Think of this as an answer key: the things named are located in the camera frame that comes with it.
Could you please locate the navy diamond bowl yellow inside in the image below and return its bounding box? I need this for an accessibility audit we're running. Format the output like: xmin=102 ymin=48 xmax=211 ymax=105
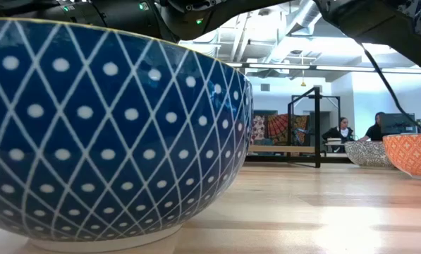
xmin=0 ymin=17 xmax=254 ymax=253

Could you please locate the grey floral bowl red inside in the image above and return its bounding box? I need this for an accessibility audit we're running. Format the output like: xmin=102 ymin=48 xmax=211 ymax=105
xmin=343 ymin=140 xmax=396 ymax=169

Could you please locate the orange patterned bowl blue inside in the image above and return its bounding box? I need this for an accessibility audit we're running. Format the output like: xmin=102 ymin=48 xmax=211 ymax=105
xmin=382 ymin=133 xmax=421 ymax=182

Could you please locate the ceiling light strip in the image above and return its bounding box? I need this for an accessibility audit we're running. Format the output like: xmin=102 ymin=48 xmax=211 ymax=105
xmin=227 ymin=62 xmax=421 ymax=74

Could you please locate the person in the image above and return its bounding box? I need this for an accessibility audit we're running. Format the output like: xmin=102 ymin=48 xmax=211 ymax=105
xmin=321 ymin=116 xmax=355 ymax=144
xmin=358 ymin=111 xmax=386 ymax=142

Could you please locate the dark desk monitor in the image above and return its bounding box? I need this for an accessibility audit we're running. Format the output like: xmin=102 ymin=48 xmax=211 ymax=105
xmin=381 ymin=112 xmax=417 ymax=135

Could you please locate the colourful wall tapestry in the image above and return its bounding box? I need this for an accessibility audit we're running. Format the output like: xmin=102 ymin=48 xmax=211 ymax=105
xmin=252 ymin=113 xmax=310 ymax=147

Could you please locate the black aluminium rig frame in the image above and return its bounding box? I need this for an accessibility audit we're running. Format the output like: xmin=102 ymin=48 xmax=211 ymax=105
xmin=247 ymin=155 xmax=352 ymax=164

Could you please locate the wooden shelf black frame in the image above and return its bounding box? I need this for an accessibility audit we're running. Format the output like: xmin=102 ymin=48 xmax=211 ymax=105
xmin=247 ymin=86 xmax=341 ymax=169

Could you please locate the silver ventilation duct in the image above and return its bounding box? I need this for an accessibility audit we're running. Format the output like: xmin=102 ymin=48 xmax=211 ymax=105
xmin=262 ymin=0 xmax=324 ymax=64

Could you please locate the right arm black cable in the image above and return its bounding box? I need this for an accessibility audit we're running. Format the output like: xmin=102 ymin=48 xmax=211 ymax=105
xmin=360 ymin=42 xmax=421 ymax=134

